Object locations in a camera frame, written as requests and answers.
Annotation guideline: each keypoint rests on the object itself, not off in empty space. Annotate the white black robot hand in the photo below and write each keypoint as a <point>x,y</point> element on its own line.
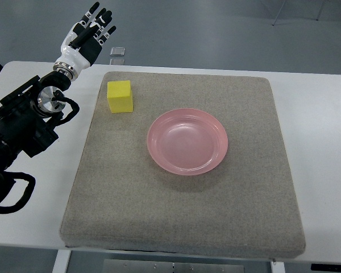
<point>84,42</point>

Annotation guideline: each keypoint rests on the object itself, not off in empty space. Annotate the yellow foam block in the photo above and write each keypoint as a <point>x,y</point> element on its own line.
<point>119,96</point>

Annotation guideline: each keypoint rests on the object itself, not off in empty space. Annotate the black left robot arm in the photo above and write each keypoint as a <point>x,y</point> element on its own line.
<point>28,117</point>

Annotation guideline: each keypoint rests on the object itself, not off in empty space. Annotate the pink plate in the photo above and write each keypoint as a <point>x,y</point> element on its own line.
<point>187,142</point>

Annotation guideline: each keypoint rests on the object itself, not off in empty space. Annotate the lower floor outlet cover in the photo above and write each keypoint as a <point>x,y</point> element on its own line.
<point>117,61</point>

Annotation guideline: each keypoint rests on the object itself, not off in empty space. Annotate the beige fabric cushion mat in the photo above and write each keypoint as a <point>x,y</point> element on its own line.
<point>246,207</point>

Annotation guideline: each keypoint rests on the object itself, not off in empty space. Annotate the white table leg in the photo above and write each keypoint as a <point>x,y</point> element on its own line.
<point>61,261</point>

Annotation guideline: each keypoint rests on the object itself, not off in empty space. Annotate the metal chair legs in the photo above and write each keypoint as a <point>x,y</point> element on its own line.
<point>315,11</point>

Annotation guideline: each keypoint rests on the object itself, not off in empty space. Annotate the black label strip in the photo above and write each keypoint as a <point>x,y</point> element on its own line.
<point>326,267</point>

